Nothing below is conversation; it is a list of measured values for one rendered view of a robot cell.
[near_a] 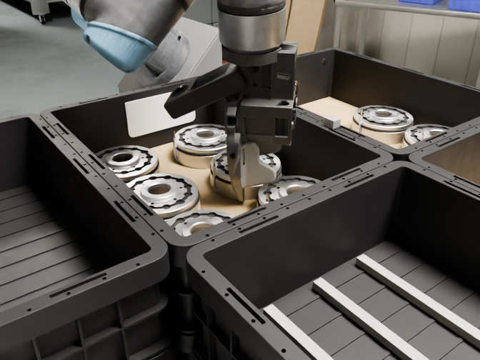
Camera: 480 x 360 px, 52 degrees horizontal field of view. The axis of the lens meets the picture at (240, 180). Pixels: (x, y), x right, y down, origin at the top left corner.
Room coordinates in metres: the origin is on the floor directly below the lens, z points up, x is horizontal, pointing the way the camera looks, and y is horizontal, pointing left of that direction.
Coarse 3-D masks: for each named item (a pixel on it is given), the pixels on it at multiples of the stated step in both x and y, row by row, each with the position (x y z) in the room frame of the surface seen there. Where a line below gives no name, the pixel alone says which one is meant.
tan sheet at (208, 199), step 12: (168, 144) 0.75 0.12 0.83; (168, 156) 0.71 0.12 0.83; (168, 168) 0.67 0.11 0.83; (180, 168) 0.67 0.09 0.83; (192, 168) 0.67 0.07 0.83; (192, 180) 0.63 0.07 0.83; (204, 180) 0.63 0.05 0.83; (204, 192) 0.59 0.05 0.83; (216, 192) 0.59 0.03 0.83; (204, 204) 0.56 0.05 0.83; (216, 204) 0.56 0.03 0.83; (228, 204) 0.56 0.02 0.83; (240, 204) 0.56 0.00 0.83; (252, 204) 0.56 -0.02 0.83
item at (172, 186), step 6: (156, 180) 0.56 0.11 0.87; (162, 180) 0.56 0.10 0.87; (144, 186) 0.55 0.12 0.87; (150, 186) 0.55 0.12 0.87; (156, 186) 0.56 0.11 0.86; (162, 186) 0.56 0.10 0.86; (168, 186) 0.55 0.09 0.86; (174, 186) 0.55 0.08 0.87; (144, 192) 0.53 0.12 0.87; (168, 192) 0.53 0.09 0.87; (174, 192) 0.53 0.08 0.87; (144, 198) 0.52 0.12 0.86; (150, 198) 0.52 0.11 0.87; (156, 198) 0.52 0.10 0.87; (162, 198) 0.52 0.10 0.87; (168, 198) 0.52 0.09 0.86
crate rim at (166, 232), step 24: (120, 96) 0.71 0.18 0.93; (48, 120) 0.62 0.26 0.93; (312, 120) 0.62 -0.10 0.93; (72, 144) 0.54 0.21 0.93; (360, 144) 0.54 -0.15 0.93; (96, 168) 0.48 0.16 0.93; (360, 168) 0.48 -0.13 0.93; (120, 192) 0.43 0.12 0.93; (312, 192) 0.43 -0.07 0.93; (144, 216) 0.38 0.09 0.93; (240, 216) 0.38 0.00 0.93; (168, 240) 0.35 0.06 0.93; (192, 240) 0.35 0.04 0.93
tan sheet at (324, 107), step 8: (304, 104) 0.94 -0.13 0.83; (312, 104) 0.94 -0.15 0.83; (320, 104) 0.94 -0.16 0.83; (328, 104) 0.94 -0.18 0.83; (336, 104) 0.94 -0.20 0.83; (344, 104) 0.94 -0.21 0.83; (320, 112) 0.90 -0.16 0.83; (328, 112) 0.90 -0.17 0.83; (336, 112) 0.90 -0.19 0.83; (344, 112) 0.90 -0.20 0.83; (352, 112) 0.90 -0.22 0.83; (344, 120) 0.86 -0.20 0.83; (392, 144) 0.75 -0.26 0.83; (400, 144) 0.75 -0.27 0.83
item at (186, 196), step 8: (144, 176) 0.58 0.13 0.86; (152, 176) 0.58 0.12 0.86; (160, 176) 0.58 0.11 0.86; (168, 176) 0.59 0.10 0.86; (176, 176) 0.58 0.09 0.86; (184, 176) 0.58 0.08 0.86; (128, 184) 0.56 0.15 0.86; (136, 184) 0.57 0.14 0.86; (176, 184) 0.56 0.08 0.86; (184, 184) 0.57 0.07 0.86; (192, 184) 0.56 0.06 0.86; (136, 192) 0.54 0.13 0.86; (184, 192) 0.54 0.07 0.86; (192, 192) 0.54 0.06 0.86; (144, 200) 0.52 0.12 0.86; (168, 200) 0.52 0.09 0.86; (176, 200) 0.52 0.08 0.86; (184, 200) 0.53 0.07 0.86; (192, 200) 0.52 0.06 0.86; (152, 208) 0.51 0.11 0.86; (160, 208) 0.51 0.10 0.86; (168, 208) 0.51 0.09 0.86; (176, 208) 0.50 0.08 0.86; (184, 208) 0.51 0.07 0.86
